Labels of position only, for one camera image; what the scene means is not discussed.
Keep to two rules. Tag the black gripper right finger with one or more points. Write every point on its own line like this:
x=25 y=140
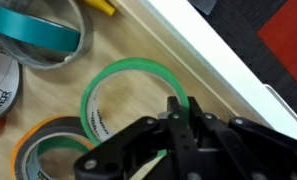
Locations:
x=254 y=150

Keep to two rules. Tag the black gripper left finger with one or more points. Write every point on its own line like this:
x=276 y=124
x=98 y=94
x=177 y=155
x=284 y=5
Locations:
x=138 y=146

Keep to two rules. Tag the green masking tape roll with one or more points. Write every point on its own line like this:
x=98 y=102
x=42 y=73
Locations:
x=91 y=110

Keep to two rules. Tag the small green tape roll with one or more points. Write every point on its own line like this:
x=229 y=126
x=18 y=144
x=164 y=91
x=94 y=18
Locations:
x=61 y=141

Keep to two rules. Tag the wooden drawer with white front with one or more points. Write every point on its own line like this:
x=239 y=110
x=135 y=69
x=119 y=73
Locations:
x=134 y=36

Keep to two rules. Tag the dark grey tape roll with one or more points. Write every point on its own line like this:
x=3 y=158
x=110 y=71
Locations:
x=26 y=156

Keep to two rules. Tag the orange tape roll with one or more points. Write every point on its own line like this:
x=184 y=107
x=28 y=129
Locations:
x=21 y=143

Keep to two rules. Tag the teal tape roll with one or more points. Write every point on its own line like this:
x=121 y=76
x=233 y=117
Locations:
x=38 y=31

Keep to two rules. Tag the yellow plastic item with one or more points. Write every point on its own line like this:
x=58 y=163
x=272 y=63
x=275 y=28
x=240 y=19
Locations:
x=101 y=6

